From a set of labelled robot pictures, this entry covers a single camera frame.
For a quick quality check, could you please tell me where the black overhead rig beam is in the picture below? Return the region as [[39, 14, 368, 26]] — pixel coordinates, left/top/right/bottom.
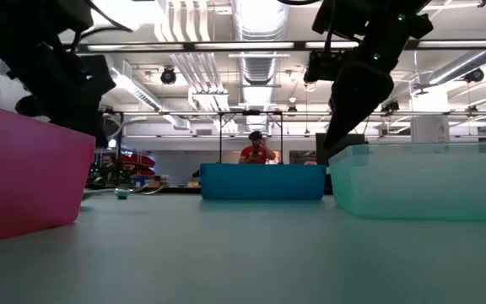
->
[[73, 39, 486, 54]]

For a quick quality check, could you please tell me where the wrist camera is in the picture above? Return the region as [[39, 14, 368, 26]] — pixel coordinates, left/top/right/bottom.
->
[[78, 53, 117, 102], [304, 49, 354, 84]]

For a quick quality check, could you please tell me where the black round ceiling fixture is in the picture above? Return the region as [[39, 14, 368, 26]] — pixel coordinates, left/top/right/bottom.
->
[[159, 67, 178, 85], [464, 67, 485, 84]]

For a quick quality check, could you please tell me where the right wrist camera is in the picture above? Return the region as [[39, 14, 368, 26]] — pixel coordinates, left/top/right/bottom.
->
[[304, 49, 354, 84]]

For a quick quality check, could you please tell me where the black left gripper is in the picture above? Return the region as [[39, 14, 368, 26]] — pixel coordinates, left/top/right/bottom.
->
[[0, 29, 110, 149]]

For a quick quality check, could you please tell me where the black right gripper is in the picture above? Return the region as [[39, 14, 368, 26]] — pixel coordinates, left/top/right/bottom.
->
[[323, 37, 408, 149]]

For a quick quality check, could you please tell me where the translucent teal plastic bin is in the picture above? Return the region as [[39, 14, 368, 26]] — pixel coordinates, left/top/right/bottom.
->
[[328, 141, 486, 224]]

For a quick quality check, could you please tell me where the silver round ceiling duct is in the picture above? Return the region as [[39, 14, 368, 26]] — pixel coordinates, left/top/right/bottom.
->
[[230, 0, 289, 133], [411, 48, 486, 96]]

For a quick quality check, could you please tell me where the green table mat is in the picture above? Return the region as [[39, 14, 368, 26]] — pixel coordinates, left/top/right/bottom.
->
[[0, 192, 486, 304]]

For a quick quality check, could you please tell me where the black background rig frame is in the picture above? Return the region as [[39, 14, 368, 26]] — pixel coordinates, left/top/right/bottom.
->
[[217, 109, 285, 166]]

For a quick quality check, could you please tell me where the blue plastic bin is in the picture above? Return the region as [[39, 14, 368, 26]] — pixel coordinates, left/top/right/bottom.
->
[[199, 163, 327, 201]]

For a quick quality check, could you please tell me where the pink plastic bin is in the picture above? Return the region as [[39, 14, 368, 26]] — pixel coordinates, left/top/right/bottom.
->
[[0, 100, 96, 246]]

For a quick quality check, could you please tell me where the light blue handled spoon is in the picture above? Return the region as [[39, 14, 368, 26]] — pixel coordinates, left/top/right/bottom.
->
[[83, 184, 165, 198]]

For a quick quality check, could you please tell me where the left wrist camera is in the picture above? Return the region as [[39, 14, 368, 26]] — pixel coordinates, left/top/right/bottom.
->
[[78, 53, 117, 102]]

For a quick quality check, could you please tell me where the white building pillar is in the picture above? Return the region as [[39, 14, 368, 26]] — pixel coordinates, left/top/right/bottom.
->
[[410, 90, 451, 144]]

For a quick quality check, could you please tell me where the red background object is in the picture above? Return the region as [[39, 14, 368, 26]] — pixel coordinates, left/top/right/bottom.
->
[[118, 152, 158, 177]]

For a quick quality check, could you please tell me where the person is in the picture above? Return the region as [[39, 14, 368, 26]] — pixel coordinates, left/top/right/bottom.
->
[[237, 129, 278, 166]]

